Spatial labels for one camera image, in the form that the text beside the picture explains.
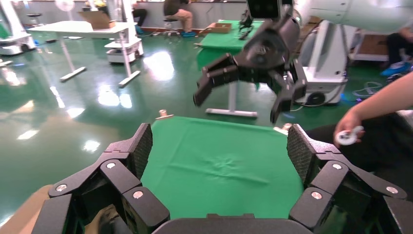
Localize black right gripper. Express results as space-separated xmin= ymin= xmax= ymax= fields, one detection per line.
xmin=193 ymin=14 xmax=308 ymax=125

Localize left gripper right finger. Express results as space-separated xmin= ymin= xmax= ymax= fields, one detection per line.
xmin=286 ymin=123 xmax=413 ymax=234

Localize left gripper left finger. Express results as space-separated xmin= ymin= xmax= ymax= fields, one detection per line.
xmin=30 ymin=122 xmax=170 ymax=234

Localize white handheld controller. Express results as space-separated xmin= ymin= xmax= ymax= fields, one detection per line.
xmin=334 ymin=125 xmax=365 ymax=146

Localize white robot base with wheel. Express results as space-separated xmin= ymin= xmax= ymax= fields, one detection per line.
xmin=295 ymin=19 xmax=350 ymax=107

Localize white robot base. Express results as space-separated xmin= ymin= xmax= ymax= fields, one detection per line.
xmin=104 ymin=0 xmax=145 ymax=64

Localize white and green robot base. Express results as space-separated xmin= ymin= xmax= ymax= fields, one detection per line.
xmin=0 ymin=0 xmax=37 ymax=56

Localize operator bare forearm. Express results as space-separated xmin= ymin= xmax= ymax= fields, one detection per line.
xmin=351 ymin=71 xmax=413 ymax=123

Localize small background cardboard box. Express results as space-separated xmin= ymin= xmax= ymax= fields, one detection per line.
xmin=204 ymin=21 xmax=233 ymax=35

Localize brown open cardboard box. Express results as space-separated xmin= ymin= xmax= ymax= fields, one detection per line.
xmin=0 ymin=184 xmax=122 ymax=234

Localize large tilted cardboard box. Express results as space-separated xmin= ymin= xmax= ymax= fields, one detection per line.
xmin=78 ymin=10 xmax=117 ymax=30

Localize operator bare hand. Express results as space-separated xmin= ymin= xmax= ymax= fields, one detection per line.
xmin=333 ymin=108 xmax=365 ymax=140

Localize background green cloth table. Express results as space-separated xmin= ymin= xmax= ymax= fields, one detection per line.
xmin=196 ymin=19 xmax=273 ymax=118

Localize background black robot gripper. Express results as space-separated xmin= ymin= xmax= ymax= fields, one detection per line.
xmin=238 ymin=9 xmax=256 ymax=41

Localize operator dark clothing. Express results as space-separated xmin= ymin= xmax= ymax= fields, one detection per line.
xmin=304 ymin=111 xmax=413 ymax=201

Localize green table cloth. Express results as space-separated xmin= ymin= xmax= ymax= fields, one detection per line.
xmin=140 ymin=116 xmax=305 ymax=220

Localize seated person tan trousers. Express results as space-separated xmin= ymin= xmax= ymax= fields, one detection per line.
xmin=162 ymin=0 xmax=197 ymax=38

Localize black stool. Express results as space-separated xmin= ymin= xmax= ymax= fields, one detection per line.
xmin=161 ymin=18 xmax=181 ymax=37

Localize wooden shelf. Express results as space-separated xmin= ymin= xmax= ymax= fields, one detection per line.
xmin=348 ymin=30 xmax=391 ymax=62

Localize background person dark clothes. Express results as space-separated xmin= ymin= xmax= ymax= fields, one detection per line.
xmin=131 ymin=7 xmax=149 ymax=36

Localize person with blue shoe covers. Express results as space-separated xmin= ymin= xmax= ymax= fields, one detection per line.
xmin=380 ymin=19 xmax=413 ymax=78

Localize white table with metal legs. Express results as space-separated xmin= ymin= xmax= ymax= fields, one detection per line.
xmin=28 ymin=20 xmax=143 ymax=89

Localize white standing fan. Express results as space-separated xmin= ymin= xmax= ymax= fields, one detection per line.
xmin=54 ymin=0 xmax=75 ymax=21

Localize pale cables on floor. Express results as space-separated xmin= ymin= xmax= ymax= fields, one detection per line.
xmin=352 ymin=80 xmax=384 ymax=101

